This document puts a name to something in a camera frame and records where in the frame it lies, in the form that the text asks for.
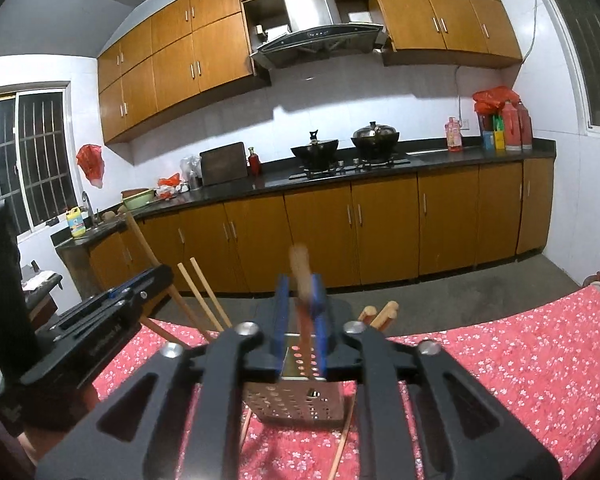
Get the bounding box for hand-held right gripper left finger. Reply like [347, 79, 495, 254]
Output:
[35, 273, 296, 480]

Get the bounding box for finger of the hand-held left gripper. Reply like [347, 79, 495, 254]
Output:
[81, 264, 175, 312]
[51, 281, 172, 344]

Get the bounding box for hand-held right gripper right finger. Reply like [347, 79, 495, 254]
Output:
[310, 274, 563, 480]

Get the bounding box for beige perforated utensil holder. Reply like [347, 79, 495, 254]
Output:
[242, 332, 347, 428]

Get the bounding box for white cloth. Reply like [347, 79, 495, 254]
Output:
[22, 269, 63, 292]

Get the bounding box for green basin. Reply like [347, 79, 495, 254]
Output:
[121, 189, 156, 211]

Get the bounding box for yellow detergent bottle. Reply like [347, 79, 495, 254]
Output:
[65, 206, 87, 238]

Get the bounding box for metal faucet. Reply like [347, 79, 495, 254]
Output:
[81, 191, 101, 226]

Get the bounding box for wooden base cabinets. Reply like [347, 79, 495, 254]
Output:
[87, 157, 555, 296]

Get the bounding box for clear plastic bag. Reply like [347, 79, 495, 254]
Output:
[180, 156, 203, 191]

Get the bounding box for dark wooden cutting board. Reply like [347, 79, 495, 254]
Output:
[199, 141, 249, 186]

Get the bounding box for gas stove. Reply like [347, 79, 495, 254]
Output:
[288, 157, 411, 182]

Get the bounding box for window with metal grille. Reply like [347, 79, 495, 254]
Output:
[0, 87, 78, 233]

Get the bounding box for black wok with lid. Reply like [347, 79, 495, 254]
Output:
[351, 121, 401, 161]

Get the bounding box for red floral tablecloth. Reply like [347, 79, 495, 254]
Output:
[92, 287, 600, 480]

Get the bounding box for pink bottle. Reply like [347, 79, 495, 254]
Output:
[446, 116, 464, 153]

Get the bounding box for black kitchen countertop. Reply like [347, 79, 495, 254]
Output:
[55, 137, 557, 251]

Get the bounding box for large red bottle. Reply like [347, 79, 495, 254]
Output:
[517, 102, 534, 150]
[500, 101, 523, 151]

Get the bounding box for red plastic bag over bottles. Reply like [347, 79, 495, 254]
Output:
[472, 86, 522, 117]

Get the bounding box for steel range hood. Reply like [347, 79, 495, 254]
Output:
[250, 0, 387, 68]

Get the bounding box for plain window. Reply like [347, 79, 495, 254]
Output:
[532, 0, 600, 136]

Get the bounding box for red plastic bag on wall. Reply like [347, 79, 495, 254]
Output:
[76, 144, 103, 190]

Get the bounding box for wooden wall cabinets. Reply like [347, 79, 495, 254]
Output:
[97, 0, 523, 143]

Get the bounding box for white wall cable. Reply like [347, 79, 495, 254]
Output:
[454, 0, 540, 126]

